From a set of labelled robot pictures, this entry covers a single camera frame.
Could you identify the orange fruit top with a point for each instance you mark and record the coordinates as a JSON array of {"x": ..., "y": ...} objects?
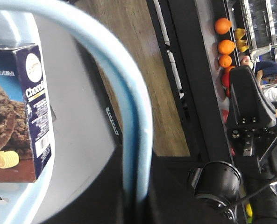
[{"x": 222, "y": 26}]

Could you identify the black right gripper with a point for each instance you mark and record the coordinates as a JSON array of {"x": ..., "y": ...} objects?
[{"x": 251, "y": 126}]

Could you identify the light blue shopping basket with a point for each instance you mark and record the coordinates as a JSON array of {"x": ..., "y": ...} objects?
[{"x": 130, "y": 89}]

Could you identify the wood panel display stand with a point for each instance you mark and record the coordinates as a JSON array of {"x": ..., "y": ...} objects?
[{"x": 173, "y": 44}]

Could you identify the dark blue Chocofello cookie box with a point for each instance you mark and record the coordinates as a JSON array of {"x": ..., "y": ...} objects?
[{"x": 25, "y": 132}]

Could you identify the orange fruit middle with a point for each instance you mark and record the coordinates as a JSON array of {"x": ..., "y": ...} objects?
[{"x": 226, "y": 47}]

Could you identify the orange fruit lower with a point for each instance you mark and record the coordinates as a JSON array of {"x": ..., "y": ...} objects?
[{"x": 225, "y": 61}]

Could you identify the red bell pepper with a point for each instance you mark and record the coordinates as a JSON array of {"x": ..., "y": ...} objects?
[{"x": 225, "y": 79}]

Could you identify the person in navy shirt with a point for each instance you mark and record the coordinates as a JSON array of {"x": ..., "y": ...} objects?
[{"x": 267, "y": 71}]

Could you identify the orange fruit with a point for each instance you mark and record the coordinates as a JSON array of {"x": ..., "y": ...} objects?
[
  {"x": 222, "y": 26},
  {"x": 225, "y": 61},
  {"x": 226, "y": 47}
]

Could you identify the yellow bell peppers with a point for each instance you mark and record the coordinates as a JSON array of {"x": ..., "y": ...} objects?
[{"x": 241, "y": 44}]

